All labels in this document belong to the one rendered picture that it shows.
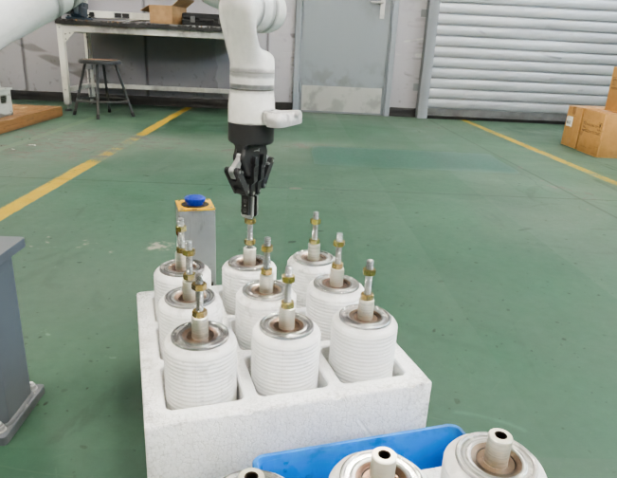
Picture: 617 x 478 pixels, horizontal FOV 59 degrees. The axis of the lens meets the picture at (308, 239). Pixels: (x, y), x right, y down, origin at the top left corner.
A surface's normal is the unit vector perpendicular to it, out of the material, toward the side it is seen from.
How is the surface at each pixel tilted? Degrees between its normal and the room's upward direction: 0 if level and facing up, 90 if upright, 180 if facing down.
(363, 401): 90
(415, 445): 88
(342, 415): 90
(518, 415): 0
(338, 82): 90
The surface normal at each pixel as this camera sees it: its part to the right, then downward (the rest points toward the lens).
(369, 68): 0.03, 0.33
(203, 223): 0.31, 0.33
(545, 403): 0.04, -0.94
